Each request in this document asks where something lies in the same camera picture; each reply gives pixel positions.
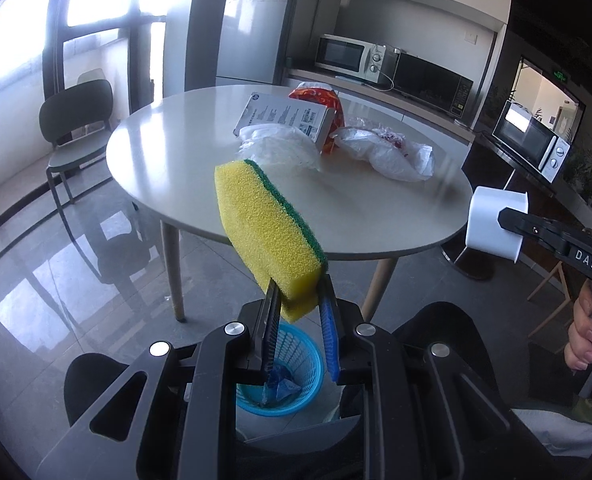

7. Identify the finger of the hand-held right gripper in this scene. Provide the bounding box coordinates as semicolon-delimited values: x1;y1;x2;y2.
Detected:
498;207;574;256

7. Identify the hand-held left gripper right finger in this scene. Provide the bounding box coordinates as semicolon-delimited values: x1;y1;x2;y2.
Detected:
318;275;541;480

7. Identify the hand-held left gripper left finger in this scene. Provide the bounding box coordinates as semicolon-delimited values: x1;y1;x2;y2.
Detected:
36;280;281;480

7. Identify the blue plastic basket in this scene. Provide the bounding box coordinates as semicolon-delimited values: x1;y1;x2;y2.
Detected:
235;322;325;417

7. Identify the white plastic cup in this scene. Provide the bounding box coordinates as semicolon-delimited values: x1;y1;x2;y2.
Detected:
466;186;530;263

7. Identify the yellow and green sponge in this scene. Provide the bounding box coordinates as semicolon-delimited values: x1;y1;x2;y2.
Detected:
214;159;329;324

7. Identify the clear red-printed plastic bag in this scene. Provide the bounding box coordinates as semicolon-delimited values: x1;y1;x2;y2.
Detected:
332;117;435;182

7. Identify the clear crinkled plastic bag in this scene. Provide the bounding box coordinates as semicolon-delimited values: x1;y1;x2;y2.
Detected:
236;124;321;171

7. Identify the white cardboard box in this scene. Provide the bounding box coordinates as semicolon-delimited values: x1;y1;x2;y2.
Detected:
233;92;337;153

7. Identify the red snack bag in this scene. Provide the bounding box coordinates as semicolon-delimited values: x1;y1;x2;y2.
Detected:
289;82;347;156

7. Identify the person's right hand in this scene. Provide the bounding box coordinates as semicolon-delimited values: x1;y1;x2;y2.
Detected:
564;280;592;373

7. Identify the wooden chair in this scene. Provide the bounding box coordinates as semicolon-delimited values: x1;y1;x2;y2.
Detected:
528;260;576;336

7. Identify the white microwave with dials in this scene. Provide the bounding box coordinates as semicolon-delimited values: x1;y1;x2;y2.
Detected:
315;35;397;86
490;100;571;183

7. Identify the black microwave oven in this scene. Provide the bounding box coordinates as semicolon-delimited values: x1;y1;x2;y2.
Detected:
391;52;474;116

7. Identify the round white table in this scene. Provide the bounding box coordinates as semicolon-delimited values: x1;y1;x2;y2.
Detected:
106;84;472;323

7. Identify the wooden kitchen counter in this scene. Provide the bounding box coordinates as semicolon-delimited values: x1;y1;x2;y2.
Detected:
286;67;476;146

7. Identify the dark green chair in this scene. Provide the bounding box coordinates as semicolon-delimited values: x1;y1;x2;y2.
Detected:
38;79;142;241

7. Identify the silver refrigerator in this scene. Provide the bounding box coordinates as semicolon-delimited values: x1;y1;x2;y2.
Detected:
215;0;294;86

